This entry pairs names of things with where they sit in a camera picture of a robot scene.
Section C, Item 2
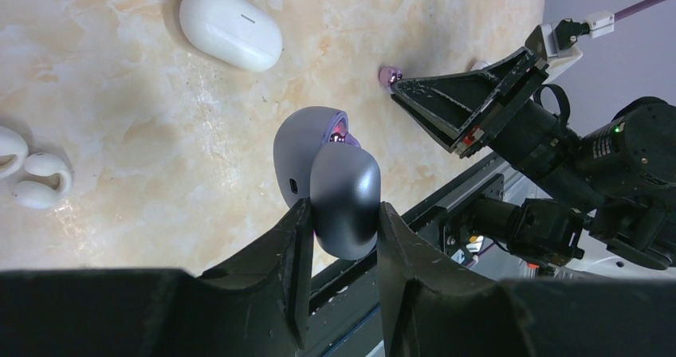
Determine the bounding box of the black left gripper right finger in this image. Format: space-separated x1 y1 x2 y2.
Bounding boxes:
377 202 675 356

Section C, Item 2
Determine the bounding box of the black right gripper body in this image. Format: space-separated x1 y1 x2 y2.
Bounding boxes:
459 66 603 213

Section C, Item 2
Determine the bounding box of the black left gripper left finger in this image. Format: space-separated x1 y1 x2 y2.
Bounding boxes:
1 199 313 356

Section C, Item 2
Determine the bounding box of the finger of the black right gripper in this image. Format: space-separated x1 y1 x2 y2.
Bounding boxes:
391 47 548 158

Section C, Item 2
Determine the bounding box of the lavender charging case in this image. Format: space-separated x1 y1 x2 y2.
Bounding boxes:
273 106 381 261

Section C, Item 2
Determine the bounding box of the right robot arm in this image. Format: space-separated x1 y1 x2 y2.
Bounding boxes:
391 48 675 270

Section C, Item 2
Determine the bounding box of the white open earbud case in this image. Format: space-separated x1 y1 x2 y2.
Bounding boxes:
470 61 490 72

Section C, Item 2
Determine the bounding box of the white oval charging case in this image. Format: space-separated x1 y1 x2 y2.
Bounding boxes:
179 0 283 73

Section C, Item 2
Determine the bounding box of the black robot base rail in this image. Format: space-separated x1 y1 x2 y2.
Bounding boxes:
306 151 508 357

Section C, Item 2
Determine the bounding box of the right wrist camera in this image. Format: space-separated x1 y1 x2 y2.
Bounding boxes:
525 24 583 84

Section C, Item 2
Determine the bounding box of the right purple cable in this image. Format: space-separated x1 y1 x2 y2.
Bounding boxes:
584 0 676 39

